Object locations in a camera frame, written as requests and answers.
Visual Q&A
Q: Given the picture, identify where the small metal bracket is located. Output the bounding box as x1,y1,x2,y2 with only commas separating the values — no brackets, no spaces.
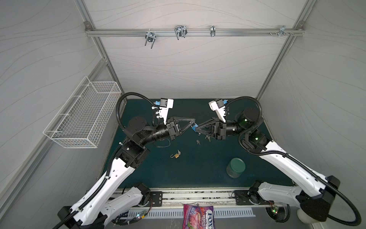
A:
210,25,216,37

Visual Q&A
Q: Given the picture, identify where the metal u-bolt clamp middle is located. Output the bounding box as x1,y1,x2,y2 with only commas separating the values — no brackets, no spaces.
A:
174,25,187,40

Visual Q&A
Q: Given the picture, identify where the left black corrugated cable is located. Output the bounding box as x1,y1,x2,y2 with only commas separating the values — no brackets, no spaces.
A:
52,92,156,229

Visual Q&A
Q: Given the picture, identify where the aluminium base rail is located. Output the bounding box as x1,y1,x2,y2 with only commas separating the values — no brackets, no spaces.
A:
108,187,301,209

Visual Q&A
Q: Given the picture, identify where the metal u-bolt clamp left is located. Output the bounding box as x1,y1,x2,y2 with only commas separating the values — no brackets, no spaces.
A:
144,31,156,49

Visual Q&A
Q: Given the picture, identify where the metal u-bolt clamp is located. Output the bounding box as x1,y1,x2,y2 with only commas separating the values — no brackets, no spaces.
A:
174,25,187,40
144,31,156,49

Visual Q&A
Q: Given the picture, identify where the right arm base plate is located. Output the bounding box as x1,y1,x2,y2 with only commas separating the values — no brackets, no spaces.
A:
232,190,258,206

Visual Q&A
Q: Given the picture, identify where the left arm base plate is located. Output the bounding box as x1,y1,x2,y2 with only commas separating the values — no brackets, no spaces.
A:
137,191,163,207

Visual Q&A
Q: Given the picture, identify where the metal hook bracket right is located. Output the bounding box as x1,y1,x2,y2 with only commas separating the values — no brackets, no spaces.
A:
268,26,294,37

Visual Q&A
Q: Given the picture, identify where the purple candy bag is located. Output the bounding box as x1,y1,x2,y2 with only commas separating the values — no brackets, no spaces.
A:
182,204,215,229

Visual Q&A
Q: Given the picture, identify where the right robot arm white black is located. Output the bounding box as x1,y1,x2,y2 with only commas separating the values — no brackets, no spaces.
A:
193,108,341,223

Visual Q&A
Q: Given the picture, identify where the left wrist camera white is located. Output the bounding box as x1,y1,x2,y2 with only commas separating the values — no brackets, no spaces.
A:
152,98,174,125

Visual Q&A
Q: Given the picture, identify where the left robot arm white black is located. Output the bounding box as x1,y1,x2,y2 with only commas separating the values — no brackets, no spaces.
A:
55,116,195,229

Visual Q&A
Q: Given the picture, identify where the white plastic bottle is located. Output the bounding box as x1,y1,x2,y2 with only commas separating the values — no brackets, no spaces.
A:
296,209,318,225

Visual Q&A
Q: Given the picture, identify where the white slotted cable duct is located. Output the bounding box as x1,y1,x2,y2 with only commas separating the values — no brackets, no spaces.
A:
114,207,255,220

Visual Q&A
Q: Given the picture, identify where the small blue padlock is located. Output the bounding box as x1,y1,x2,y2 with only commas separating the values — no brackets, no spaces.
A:
192,124,198,132

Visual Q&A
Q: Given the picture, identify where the right black corrugated cable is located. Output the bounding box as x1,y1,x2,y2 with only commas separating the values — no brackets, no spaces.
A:
225,96,362,227

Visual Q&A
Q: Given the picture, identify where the brass padlock with key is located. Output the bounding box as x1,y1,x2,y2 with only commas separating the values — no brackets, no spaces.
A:
170,150,181,158

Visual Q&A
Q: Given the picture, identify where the aluminium cross rail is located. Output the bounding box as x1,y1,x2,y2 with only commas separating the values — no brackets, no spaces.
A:
86,27,305,37

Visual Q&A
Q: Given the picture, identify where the black corrugated cable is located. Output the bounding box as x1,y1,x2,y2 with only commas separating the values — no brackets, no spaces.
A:
52,92,156,229
225,96,362,227

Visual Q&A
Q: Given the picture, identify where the white wire basket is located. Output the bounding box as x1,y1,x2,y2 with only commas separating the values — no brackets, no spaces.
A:
43,76,121,148

